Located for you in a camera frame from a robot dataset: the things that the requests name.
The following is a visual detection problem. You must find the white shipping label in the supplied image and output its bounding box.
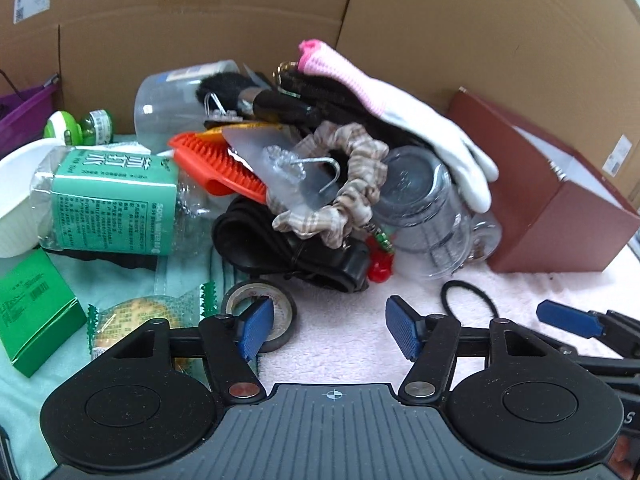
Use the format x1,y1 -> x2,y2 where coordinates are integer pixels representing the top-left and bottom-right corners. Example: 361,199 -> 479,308
12,0 -> 53,23

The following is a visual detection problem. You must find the small clear adhesive hook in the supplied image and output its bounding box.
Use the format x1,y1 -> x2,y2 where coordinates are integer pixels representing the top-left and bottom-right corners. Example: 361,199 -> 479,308
204,91 -> 242,128

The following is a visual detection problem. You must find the white bowl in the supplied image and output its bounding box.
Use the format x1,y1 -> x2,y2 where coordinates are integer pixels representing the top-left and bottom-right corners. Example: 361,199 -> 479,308
0,139 -> 68,258

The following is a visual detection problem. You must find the white glove with pink cuff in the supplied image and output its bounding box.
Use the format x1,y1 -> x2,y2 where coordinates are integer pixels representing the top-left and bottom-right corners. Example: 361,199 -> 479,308
299,39 -> 500,213

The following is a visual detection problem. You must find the plastic bottle with green label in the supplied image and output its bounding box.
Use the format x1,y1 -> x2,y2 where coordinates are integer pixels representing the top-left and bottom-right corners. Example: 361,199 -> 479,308
30,145 -> 216,258

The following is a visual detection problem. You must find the black fuzzy fabric item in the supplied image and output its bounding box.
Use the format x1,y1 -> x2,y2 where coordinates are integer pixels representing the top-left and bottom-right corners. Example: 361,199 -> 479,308
277,67 -> 416,136

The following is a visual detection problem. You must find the black tape roll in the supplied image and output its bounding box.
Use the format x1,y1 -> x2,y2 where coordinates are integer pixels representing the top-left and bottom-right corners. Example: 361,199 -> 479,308
221,280 -> 298,353

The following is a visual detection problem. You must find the clear plastic measuring cup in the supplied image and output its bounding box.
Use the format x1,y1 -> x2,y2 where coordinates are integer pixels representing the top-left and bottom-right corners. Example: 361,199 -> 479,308
134,59 -> 246,146

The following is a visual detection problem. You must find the orange silicone brush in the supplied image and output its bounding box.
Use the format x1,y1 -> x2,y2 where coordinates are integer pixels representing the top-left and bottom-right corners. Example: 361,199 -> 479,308
167,131 -> 268,204

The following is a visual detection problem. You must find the black belt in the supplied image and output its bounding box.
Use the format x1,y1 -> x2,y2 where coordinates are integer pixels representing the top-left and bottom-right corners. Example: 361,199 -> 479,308
212,195 -> 371,293

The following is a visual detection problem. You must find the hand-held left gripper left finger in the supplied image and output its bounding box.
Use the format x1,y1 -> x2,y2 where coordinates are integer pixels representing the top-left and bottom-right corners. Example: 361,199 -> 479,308
107,296 -> 276,406

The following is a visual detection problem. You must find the small green box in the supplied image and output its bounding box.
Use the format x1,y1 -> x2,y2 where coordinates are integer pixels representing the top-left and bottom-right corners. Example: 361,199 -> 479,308
0,249 -> 88,378

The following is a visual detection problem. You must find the small green bottle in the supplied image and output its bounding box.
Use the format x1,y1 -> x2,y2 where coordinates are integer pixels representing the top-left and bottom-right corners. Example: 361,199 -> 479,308
80,109 -> 115,146

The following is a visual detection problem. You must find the plaid beige scrunchie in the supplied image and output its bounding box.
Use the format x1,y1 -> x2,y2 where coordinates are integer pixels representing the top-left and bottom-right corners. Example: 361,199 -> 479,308
272,121 -> 390,251

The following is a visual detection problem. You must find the green and white round container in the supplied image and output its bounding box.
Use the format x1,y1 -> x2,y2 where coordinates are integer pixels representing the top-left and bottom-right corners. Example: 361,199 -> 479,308
42,111 -> 83,146

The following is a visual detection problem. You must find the purple plastic basket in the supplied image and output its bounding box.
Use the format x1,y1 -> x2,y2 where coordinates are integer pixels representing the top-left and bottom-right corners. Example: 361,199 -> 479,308
0,74 -> 63,158

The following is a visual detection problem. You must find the mint green cloth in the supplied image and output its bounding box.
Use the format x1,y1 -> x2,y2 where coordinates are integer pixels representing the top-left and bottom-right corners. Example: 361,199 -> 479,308
0,132 -> 236,461

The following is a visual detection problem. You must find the black makeup brush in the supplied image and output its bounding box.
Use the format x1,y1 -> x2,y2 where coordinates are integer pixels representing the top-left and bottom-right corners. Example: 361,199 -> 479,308
195,72 -> 321,126

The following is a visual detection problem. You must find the brown cardboard box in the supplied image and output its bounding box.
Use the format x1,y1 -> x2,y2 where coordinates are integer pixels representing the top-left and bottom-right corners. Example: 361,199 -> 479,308
445,87 -> 640,273

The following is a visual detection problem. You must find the black hair tie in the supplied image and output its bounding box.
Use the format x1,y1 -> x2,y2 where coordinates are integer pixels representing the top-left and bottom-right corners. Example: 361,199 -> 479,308
441,280 -> 503,323

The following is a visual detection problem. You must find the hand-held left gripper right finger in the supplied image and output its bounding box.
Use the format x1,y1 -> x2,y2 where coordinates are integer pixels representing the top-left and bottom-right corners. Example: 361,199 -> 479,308
385,295 -> 556,406

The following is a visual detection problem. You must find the clear wrapped round snack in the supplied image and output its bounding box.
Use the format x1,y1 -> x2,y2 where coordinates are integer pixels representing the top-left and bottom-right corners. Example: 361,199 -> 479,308
86,280 -> 221,376

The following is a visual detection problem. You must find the large clear adhesive hook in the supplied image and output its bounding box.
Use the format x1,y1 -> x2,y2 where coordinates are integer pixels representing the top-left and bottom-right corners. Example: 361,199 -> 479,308
221,122 -> 343,211

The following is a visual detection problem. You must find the red cherry keychain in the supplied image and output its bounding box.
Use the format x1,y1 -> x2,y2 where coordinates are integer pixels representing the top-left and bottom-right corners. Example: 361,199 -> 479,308
365,225 -> 396,283

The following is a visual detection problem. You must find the cardboard backdrop panel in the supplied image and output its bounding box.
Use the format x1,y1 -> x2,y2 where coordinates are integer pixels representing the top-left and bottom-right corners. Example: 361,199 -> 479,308
0,0 -> 640,201

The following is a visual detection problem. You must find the pink towel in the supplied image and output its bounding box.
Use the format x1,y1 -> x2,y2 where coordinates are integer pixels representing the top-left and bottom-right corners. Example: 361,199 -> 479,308
260,245 -> 640,391

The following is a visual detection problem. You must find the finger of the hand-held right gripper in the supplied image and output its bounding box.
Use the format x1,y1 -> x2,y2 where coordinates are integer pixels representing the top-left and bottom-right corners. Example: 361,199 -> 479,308
536,300 -> 640,347

